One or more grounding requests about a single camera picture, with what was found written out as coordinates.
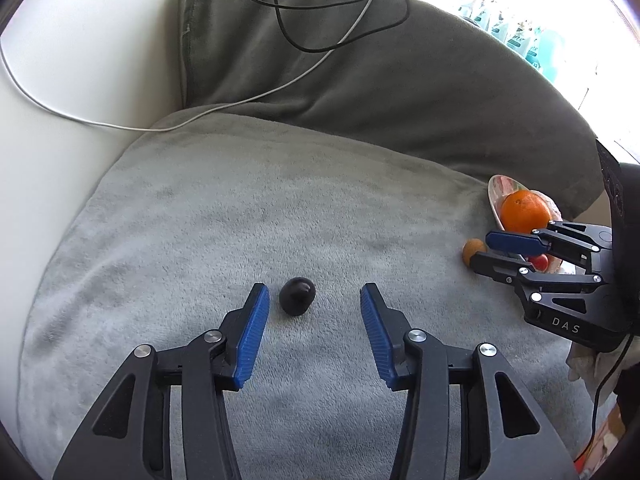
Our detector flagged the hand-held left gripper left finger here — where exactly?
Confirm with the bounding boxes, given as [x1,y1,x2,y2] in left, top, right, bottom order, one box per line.
[52,282,271,480]

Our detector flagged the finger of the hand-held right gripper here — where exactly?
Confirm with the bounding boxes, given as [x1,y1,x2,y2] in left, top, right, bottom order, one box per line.
[486,222,613,266]
[470,252,603,306]

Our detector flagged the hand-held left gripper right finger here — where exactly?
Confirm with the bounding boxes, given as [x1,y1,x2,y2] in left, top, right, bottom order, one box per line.
[360,282,573,480]

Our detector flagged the brown longan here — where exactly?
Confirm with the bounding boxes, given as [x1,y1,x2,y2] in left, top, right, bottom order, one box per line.
[462,238,488,266]

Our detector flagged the large orange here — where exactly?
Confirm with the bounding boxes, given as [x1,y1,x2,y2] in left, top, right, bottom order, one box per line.
[500,189,552,234]

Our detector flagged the floral white plate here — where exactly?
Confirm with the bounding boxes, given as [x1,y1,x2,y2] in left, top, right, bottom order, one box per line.
[487,174,576,273]

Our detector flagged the pink sweet potato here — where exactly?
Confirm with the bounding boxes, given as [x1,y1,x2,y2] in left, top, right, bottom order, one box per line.
[537,192,563,221]

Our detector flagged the dark plum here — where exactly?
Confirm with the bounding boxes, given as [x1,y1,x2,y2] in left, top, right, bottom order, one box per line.
[279,276,317,317]

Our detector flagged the person's right hand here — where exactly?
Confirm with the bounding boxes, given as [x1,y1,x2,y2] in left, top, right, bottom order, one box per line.
[567,342,613,401]

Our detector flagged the grey fleece blanket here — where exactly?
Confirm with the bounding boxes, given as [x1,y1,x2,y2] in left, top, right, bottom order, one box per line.
[17,0,626,480]

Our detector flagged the teal refill pouch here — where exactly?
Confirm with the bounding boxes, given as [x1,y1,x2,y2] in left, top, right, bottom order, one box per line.
[461,0,488,25]
[526,40,548,72]
[487,10,513,43]
[510,24,535,57]

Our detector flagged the blue detergent bottle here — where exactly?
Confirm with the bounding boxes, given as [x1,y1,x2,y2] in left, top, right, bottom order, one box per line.
[544,30,572,83]

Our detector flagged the white panel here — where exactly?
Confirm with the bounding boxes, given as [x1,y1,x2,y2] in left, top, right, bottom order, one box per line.
[0,0,191,241]

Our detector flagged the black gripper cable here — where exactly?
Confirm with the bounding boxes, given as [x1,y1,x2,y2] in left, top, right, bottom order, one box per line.
[587,345,632,461]

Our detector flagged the white cable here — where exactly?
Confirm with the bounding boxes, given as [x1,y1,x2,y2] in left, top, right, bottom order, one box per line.
[0,0,381,133]

